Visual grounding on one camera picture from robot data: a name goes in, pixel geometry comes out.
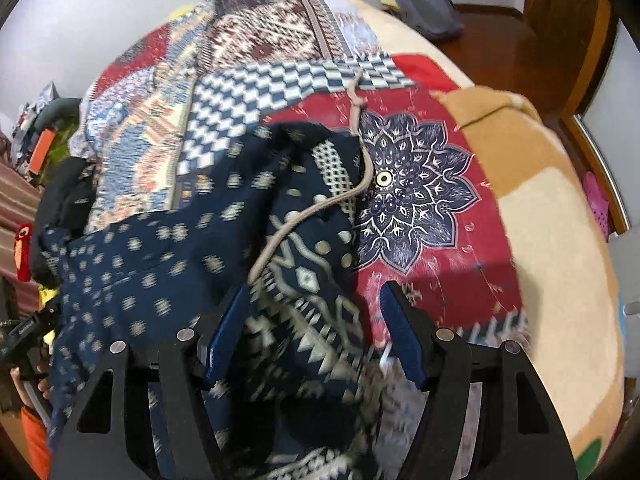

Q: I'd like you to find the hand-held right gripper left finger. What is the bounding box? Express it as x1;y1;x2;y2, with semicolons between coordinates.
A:
50;287;251;480

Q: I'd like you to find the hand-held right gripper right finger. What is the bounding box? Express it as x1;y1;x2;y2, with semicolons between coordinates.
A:
379;280;579;480

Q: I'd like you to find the navy patterned zip hoodie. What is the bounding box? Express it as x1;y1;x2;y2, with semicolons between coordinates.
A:
32;120;392;480

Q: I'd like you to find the person's left hand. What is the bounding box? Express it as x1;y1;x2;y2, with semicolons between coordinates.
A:
10;360;54;404

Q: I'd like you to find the yellow cloth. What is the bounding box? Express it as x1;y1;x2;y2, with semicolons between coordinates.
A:
37;285;61;312

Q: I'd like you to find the red plush bird toy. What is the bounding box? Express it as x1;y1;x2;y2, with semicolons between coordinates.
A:
15;225;37;281

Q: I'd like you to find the patchwork printed blanket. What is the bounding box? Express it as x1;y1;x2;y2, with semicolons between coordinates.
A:
80;0;626;480

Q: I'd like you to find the brown striped curtain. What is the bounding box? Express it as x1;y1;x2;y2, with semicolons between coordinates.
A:
0;130;51;311

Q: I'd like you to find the black garment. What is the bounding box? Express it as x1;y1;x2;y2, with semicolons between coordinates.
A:
32;157;96;281

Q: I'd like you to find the orange box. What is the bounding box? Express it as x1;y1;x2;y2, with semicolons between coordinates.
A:
29;129;56;176

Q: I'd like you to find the green patterned cloth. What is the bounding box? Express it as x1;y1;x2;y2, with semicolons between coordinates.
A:
50;120;84;162

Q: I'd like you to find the pile of papers and boxes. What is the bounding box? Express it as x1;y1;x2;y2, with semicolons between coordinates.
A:
12;82;61;161

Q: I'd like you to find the grey plush pillow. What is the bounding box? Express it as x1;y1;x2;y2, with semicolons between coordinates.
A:
35;97;84;131

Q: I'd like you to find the pink slipper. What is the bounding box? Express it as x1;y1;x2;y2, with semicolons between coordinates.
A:
582;171;612;241

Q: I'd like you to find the grey backpack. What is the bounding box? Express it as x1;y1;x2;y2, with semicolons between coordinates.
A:
394;0;464;40

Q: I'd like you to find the wooden wardrobe with sliding door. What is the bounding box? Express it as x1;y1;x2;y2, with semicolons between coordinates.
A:
525;0;640;237

